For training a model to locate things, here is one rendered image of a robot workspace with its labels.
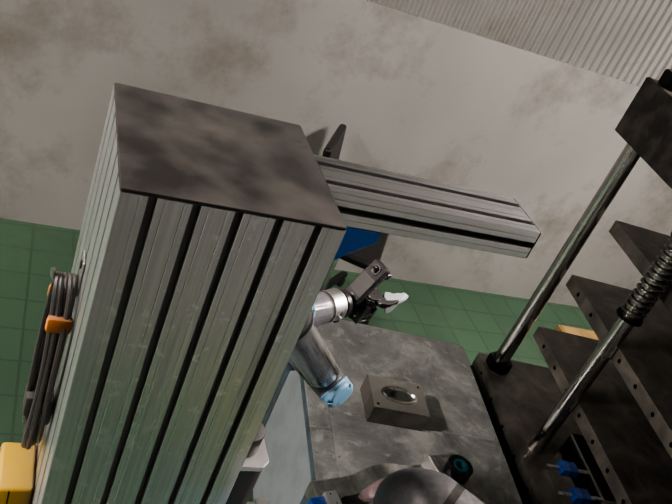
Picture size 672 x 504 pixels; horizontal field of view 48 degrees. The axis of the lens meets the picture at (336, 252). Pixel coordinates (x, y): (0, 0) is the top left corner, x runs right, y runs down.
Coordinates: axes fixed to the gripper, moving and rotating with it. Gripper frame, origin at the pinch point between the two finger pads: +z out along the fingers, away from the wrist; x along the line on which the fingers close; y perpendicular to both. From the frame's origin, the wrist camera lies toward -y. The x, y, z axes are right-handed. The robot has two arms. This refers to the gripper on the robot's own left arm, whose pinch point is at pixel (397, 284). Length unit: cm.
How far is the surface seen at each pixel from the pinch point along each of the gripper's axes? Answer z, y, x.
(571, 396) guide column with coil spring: 82, 35, 35
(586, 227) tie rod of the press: 103, -2, -4
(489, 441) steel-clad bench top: 67, 62, 29
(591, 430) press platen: 79, 36, 48
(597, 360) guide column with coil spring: 82, 19, 33
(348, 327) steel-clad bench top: 55, 71, -34
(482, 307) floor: 266, 156, -72
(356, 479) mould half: 2, 56, 23
